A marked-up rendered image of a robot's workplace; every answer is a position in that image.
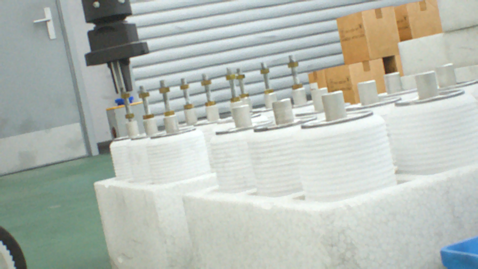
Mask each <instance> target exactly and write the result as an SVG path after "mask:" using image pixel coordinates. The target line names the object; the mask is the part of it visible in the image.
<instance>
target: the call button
mask: <svg viewBox="0 0 478 269"><path fill-rule="evenodd" d="M128 99H129V103H130V104H131V103H133V101H132V100H134V96H130V97H129V98H128ZM115 103H116V104H117V105H118V106H120V105H124V104H125V103H124V100H123V99H121V98H118V99H115Z"/></svg>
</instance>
